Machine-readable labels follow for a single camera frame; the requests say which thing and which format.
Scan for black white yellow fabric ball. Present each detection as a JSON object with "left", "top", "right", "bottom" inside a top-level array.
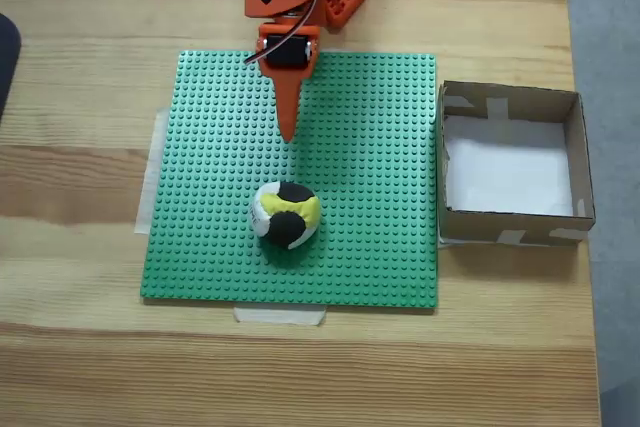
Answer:
[{"left": 248, "top": 180, "right": 322, "bottom": 252}]

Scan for brown cardboard box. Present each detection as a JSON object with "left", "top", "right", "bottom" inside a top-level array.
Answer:
[{"left": 437, "top": 80, "right": 597, "bottom": 248}]

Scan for green studded baseplate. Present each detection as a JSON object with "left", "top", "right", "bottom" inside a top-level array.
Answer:
[{"left": 139, "top": 49, "right": 440, "bottom": 311}]

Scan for wide masking tape strip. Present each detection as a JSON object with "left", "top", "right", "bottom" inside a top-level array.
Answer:
[{"left": 133, "top": 107, "right": 171, "bottom": 237}]

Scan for short masking tape strip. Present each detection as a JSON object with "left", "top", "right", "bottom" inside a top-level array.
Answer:
[{"left": 233, "top": 305, "right": 328, "bottom": 327}]

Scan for white paper sheet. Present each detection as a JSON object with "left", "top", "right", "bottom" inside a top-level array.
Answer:
[{"left": 443, "top": 115, "right": 575, "bottom": 216}]

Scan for black rounded object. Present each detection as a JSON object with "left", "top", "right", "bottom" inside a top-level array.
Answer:
[{"left": 0, "top": 11, "right": 24, "bottom": 123}]

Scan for thin gripper servo cable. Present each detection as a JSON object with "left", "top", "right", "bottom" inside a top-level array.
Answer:
[{"left": 243, "top": 0, "right": 321, "bottom": 67}]

